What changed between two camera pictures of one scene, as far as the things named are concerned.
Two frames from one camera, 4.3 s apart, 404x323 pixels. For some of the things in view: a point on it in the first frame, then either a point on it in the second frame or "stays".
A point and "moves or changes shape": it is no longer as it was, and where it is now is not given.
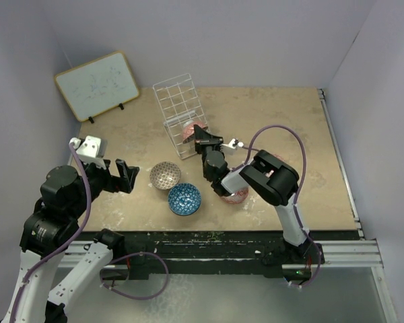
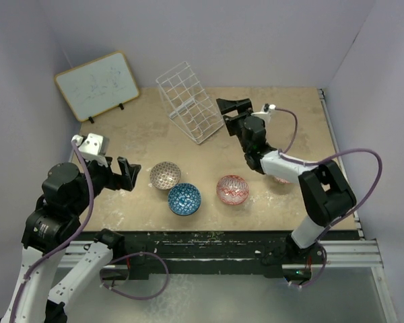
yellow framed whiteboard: [99, 85] stays
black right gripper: [203, 139] → [246, 109]
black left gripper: [114, 182] stays
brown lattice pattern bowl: [165, 175] stays
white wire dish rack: [179, 103] moves or changes shape
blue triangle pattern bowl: [184, 199] stays
